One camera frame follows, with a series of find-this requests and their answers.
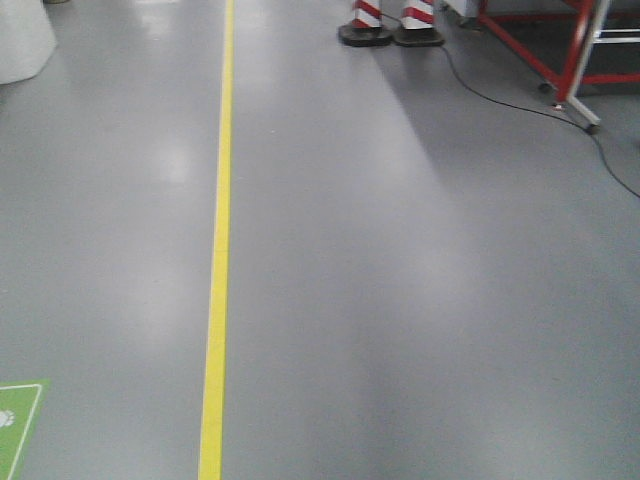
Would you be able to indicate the green floor sign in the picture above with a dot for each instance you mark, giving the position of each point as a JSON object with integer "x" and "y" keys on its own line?
{"x": 21, "y": 403}

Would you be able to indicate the red metal cart frame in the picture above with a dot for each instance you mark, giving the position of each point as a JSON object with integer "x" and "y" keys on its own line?
{"x": 570, "y": 45}

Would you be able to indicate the red white traffic cone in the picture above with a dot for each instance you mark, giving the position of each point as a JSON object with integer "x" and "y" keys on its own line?
{"x": 365, "y": 28}

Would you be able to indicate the white bag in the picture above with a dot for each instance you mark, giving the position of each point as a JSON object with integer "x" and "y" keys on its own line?
{"x": 27, "y": 39}

